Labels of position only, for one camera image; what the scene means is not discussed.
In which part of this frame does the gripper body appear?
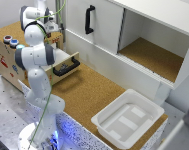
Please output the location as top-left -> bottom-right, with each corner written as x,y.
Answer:
45,15 -> 60,35

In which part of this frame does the wooden drawer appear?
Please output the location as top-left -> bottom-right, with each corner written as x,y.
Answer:
43,50 -> 81,78

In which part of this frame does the wooden drawer box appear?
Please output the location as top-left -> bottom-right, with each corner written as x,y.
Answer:
0,21 -> 65,93

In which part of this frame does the green button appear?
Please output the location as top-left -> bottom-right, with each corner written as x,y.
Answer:
15,43 -> 26,51

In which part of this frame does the blue button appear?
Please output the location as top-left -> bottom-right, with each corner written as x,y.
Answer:
9,38 -> 20,49

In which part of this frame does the red button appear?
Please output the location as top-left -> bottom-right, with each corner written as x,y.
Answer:
2,34 -> 13,45

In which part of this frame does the white sliding door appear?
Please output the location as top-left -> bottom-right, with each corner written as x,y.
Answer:
65,0 -> 125,55

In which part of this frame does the white cabinet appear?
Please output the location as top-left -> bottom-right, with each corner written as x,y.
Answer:
55,0 -> 189,108

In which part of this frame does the white plastic box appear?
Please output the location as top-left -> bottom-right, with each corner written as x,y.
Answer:
90,88 -> 166,150

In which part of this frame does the black door handle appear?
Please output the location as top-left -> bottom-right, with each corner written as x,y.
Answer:
84,4 -> 96,35

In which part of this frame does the black drawer handle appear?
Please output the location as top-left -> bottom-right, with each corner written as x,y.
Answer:
52,56 -> 81,77

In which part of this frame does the green cable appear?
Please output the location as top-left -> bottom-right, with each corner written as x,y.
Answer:
27,0 -> 68,150

